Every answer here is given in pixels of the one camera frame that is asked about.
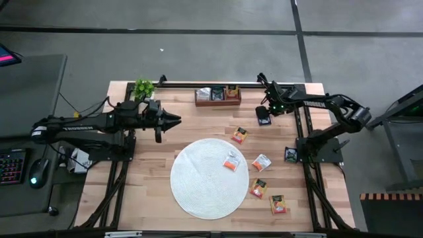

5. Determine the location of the dark panel with orange stripes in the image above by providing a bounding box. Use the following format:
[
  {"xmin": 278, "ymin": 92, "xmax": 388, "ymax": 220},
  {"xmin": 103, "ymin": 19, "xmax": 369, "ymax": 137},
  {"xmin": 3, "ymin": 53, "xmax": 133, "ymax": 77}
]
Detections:
[{"xmin": 359, "ymin": 192, "xmax": 423, "ymax": 238}]

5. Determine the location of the black metal stand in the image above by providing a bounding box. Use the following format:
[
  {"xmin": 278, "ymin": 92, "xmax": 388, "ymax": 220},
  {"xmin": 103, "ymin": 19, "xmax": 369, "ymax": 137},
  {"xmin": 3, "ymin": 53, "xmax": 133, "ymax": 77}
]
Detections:
[{"xmin": 364, "ymin": 84, "xmax": 423, "ymax": 192}]

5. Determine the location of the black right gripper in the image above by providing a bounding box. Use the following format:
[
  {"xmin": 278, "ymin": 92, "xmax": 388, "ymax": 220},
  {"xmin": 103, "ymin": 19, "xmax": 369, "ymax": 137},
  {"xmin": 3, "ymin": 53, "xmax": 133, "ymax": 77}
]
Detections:
[{"xmin": 256, "ymin": 89, "xmax": 286, "ymax": 117}]

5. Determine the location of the white printed box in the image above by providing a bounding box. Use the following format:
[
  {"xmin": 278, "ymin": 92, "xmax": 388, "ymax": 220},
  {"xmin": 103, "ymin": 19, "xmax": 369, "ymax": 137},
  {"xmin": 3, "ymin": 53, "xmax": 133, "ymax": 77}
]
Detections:
[{"xmin": 67, "ymin": 147, "xmax": 93, "ymax": 175}]

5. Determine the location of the screen with pink stripe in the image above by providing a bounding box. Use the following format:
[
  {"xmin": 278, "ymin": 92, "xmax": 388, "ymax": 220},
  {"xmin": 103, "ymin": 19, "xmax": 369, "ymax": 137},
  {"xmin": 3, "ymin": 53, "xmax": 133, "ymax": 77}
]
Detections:
[{"xmin": 0, "ymin": 42, "xmax": 22, "ymax": 68}]

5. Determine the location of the silver bracket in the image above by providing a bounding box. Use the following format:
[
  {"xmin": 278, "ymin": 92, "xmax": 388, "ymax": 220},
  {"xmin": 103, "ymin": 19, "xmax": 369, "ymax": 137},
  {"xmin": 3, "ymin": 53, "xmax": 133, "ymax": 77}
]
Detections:
[
  {"xmin": 104, "ymin": 230, "xmax": 143, "ymax": 238},
  {"xmin": 289, "ymin": 231, "xmax": 328, "ymax": 238}
]

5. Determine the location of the brown wooden organizer box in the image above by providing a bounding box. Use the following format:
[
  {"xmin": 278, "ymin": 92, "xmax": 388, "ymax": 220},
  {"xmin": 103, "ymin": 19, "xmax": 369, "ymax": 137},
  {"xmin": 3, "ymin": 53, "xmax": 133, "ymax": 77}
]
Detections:
[{"xmin": 194, "ymin": 85, "xmax": 243, "ymax": 107}]

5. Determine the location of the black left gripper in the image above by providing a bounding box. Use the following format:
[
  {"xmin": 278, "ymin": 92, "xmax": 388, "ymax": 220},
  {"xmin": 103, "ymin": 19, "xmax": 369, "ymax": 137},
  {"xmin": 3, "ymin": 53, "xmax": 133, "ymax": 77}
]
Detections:
[{"xmin": 142, "ymin": 110, "xmax": 182, "ymax": 143}]

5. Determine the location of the white round woven placemat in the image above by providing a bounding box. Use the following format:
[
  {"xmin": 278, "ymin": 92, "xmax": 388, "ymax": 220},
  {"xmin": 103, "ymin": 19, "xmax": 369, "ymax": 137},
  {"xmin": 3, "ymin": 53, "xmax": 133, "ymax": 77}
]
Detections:
[{"xmin": 170, "ymin": 138, "xmax": 250, "ymax": 220}]

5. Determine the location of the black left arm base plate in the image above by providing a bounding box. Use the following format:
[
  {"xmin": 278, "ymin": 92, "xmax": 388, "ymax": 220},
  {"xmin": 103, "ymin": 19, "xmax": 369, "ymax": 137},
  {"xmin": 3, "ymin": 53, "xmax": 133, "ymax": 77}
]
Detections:
[{"xmin": 88, "ymin": 134, "xmax": 137, "ymax": 163}]

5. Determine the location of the black computer mouse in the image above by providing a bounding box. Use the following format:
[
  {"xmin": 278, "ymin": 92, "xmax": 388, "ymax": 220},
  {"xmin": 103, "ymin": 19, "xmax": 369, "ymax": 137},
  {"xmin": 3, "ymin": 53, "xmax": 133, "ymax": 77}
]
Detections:
[{"xmin": 28, "ymin": 157, "xmax": 50, "ymax": 190}]

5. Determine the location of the dark grey desk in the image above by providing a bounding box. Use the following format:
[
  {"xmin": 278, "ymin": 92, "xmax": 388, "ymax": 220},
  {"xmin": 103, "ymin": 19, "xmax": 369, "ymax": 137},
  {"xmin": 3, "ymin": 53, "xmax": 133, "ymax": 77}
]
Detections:
[{"xmin": 0, "ymin": 132, "xmax": 63, "ymax": 219}]

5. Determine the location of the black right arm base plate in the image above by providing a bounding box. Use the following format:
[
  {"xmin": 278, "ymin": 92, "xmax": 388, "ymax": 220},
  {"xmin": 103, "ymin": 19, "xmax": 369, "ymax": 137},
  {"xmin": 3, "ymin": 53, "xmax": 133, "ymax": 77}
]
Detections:
[{"xmin": 295, "ymin": 137, "xmax": 344, "ymax": 165}]

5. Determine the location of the green plant in white pot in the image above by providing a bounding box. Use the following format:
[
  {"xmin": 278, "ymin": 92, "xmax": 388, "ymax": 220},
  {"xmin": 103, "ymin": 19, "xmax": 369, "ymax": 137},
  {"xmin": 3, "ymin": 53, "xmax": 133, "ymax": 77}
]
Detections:
[{"xmin": 134, "ymin": 77, "xmax": 155, "ymax": 103}]

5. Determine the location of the black aluminium rig frame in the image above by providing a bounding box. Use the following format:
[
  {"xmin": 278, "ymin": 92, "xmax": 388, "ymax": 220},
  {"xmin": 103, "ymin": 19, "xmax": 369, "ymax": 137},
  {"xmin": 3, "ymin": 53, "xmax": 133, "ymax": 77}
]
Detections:
[{"xmin": 79, "ymin": 73, "xmax": 356, "ymax": 232}]

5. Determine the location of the backlit computer keyboard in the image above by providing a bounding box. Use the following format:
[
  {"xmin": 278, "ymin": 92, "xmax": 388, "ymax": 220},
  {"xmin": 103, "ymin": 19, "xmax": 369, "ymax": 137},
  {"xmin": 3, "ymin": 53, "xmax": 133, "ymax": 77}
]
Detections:
[{"xmin": 0, "ymin": 147, "xmax": 28, "ymax": 186}]

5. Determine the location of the yellow red tea packet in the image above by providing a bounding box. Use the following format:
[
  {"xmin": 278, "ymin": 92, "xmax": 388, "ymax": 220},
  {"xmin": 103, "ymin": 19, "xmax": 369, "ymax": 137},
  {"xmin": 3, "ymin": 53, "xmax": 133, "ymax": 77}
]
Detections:
[
  {"xmin": 249, "ymin": 178, "xmax": 268, "ymax": 200},
  {"xmin": 268, "ymin": 194, "xmax": 288, "ymax": 216},
  {"xmin": 231, "ymin": 126, "xmax": 249, "ymax": 145},
  {"xmin": 225, "ymin": 85, "xmax": 241, "ymax": 100}
]

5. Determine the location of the grey desk panel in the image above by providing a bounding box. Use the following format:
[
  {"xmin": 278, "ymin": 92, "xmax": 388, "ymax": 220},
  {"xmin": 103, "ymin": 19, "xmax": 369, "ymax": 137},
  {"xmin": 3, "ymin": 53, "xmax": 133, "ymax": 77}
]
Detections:
[{"xmin": 0, "ymin": 54, "xmax": 68, "ymax": 139}]

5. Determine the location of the black clamp lever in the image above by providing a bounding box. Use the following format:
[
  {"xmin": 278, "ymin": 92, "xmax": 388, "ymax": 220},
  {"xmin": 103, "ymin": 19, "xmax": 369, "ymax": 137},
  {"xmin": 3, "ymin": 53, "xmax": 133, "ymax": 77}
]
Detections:
[{"xmin": 332, "ymin": 139, "xmax": 350, "ymax": 153}]

